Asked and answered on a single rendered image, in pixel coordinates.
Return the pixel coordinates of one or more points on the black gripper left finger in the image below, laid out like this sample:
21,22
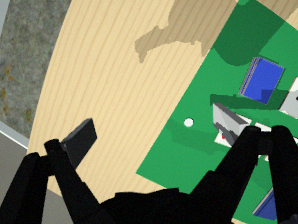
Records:
25,198

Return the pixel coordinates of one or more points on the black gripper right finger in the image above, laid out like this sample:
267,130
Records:
220,191

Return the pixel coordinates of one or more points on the green card table mat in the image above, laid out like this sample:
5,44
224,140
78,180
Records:
181,155

